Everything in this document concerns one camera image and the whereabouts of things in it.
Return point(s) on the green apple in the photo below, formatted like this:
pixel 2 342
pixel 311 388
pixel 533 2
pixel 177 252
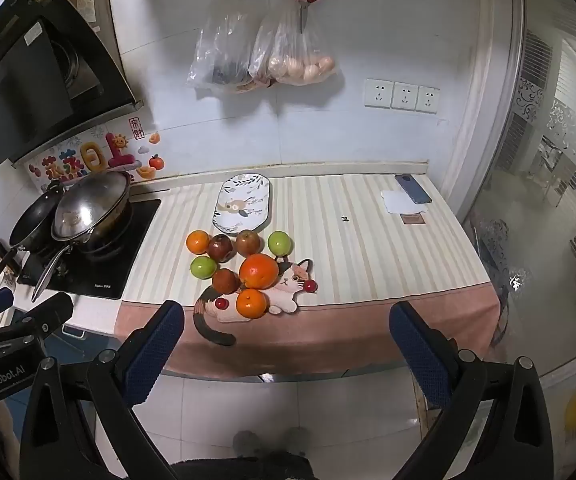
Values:
pixel 279 243
pixel 203 266

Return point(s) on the red apple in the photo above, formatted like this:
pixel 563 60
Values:
pixel 219 248
pixel 226 281
pixel 248 242

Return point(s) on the cat shaped mat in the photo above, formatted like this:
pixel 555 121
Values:
pixel 290 285

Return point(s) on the glass wok lid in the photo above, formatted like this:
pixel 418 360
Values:
pixel 90 205

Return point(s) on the striped tablecloth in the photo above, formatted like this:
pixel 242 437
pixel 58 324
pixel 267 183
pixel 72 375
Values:
pixel 368 260

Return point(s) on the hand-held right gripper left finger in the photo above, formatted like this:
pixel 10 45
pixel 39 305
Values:
pixel 153 355

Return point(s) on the small orange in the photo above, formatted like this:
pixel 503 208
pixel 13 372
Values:
pixel 198 241
pixel 251 303

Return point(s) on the pile of brown eggs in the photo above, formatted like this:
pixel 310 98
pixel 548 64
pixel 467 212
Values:
pixel 300 67

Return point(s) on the oval floral plate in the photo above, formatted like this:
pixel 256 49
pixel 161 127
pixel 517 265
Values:
pixel 243 197

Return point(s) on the steel wok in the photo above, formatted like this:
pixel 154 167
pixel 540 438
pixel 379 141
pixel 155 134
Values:
pixel 113 227

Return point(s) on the clear bag with eggs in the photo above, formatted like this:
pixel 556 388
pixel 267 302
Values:
pixel 308 35

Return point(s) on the black range hood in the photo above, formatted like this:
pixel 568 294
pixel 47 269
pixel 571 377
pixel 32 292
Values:
pixel 28 85

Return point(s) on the black cooktop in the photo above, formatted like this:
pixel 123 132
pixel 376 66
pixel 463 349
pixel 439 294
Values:
pixel 118 270

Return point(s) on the glass sliding door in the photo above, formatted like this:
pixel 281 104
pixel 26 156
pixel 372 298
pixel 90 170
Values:
pixel 543 210

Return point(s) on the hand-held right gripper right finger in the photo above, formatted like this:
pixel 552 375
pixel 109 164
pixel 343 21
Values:
pixel 418 355

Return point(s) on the white wall socket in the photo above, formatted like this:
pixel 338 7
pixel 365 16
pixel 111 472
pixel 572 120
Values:
pixel 378 93
pixel 427 99
pixel 404 96

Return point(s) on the clear plastic bag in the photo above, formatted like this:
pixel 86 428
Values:
pixel 263 55
pixel 223 45

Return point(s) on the person's left forearm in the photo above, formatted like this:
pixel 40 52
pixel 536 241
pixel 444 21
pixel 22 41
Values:
pixel 5 440

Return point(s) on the white paper sheet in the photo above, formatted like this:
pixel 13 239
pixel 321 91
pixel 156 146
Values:
pixel 393 202

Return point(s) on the black frying pan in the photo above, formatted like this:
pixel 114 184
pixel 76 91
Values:
pixel 30 222

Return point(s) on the large orange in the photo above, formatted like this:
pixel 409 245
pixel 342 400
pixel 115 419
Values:
pixel 259 271

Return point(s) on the festive wall stickers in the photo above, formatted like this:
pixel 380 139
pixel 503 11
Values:
pixel 93 157

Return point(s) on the grey fuzzy slipper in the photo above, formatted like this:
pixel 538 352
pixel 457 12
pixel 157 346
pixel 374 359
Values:
pixel 247 441

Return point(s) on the small brown card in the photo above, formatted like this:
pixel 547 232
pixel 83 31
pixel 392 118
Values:
pixel 412 219

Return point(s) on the blue smartphone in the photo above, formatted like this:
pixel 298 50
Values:
pixel 413 188

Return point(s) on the white door frame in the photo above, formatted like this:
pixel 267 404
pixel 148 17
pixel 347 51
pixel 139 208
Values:
pixel 483 85

